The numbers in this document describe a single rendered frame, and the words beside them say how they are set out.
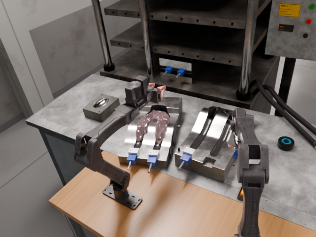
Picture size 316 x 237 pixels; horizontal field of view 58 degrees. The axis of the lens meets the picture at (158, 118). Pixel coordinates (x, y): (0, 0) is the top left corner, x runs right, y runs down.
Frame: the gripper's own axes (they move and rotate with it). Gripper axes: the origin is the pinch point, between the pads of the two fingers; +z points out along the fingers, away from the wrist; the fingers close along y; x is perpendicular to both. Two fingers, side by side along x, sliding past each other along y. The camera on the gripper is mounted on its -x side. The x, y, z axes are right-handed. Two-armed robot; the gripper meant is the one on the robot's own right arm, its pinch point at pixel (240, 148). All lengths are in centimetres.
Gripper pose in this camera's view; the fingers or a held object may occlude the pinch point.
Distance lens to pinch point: 139.4
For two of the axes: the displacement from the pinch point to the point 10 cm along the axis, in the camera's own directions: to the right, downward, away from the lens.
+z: 2.6, 4.7, 8.4
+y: -8.7, -2.7, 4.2
